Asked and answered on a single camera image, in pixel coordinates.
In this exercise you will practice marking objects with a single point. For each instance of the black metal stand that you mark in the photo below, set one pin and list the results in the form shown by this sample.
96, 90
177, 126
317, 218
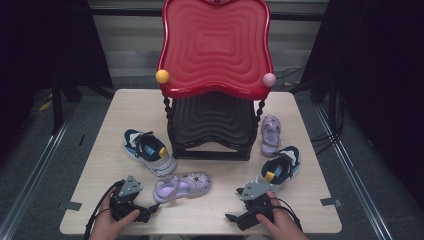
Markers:
57, 106

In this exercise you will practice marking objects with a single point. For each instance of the navy and white sneaker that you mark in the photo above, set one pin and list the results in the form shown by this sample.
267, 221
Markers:
283, 166
156, 163

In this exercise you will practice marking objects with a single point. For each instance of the red and black shoe rack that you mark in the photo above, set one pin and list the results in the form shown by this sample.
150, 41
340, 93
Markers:
216, 50

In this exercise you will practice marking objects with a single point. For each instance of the metal floor rail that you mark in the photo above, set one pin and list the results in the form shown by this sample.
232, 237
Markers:
36, 166
353, 176

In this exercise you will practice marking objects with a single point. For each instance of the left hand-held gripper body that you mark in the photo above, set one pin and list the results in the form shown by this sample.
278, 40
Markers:
128, 188

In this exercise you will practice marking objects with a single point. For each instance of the grey tape piece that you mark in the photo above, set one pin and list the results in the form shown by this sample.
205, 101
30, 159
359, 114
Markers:
331, 201
70, 206

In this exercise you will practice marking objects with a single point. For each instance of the purple jelly sandal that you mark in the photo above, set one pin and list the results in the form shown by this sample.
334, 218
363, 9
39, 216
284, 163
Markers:
270, 136
193, 185

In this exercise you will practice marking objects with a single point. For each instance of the black curtain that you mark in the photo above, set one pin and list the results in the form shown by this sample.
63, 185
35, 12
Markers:
40, 50
383, 83

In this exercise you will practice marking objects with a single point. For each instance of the person's right hand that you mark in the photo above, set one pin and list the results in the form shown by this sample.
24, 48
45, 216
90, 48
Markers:
283, 226

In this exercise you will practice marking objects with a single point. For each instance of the person's left hand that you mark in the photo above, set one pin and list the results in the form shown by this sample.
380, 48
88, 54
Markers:
106, 226

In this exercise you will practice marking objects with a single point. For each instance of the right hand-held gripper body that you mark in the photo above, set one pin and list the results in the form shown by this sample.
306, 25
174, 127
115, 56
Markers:
255, 191

